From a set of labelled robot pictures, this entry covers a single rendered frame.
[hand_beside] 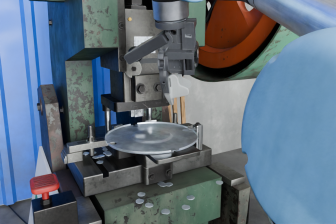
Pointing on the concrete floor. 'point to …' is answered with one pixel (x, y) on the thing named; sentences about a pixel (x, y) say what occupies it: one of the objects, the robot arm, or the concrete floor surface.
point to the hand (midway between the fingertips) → (168, 99)
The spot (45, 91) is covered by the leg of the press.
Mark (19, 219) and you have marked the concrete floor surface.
